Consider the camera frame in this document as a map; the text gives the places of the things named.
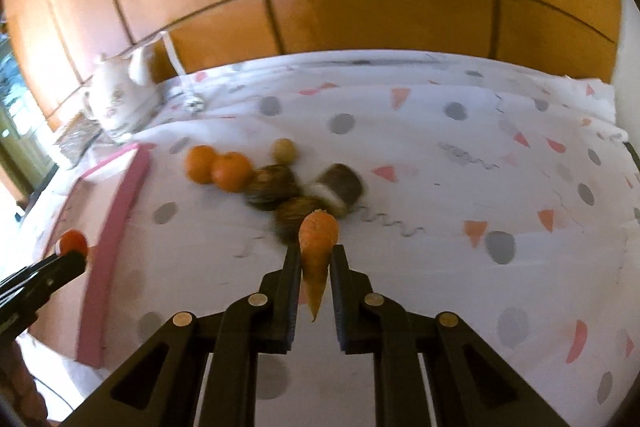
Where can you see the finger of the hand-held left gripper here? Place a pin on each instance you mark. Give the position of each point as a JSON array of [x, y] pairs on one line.
[[60, 272]]

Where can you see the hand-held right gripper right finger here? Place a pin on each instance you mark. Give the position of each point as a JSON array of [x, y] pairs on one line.
[[336, 279]]

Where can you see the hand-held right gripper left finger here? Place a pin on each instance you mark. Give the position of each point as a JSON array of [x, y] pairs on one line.
[[295, 279]]

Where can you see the small red tomato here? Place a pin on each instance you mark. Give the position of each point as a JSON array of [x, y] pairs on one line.
[[72, 242]]

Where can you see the orange carrot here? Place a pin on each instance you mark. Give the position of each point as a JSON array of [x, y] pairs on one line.
[[317, 252]]

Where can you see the pink tray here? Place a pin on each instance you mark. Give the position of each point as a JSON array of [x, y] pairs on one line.
[[115, 247]]

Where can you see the brown kiwi half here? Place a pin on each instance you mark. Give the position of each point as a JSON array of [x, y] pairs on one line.
[[340, 187]]

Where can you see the mandarin orange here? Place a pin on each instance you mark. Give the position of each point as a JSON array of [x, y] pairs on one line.
[[231, 172], [200, 164]]

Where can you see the small yellow fruit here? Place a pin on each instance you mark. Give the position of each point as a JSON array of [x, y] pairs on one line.
[[285, 151]]

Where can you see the person's left hand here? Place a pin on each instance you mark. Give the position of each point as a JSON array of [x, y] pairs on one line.
[[22, 392]]

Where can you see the silver embossed tray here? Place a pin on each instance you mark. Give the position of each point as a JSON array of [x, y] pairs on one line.
[[75, 139]]

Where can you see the glass window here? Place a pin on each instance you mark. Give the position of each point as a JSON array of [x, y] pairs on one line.
[[20, 117]]

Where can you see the white printed tablecloth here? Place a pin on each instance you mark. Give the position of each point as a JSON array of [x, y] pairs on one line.
[[450, 157]]

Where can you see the white ceramic electric kettle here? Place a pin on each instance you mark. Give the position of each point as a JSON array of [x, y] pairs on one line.
[[120, 102]]

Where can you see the white power plug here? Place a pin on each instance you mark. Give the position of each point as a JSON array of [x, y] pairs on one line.
[[194, 102]]

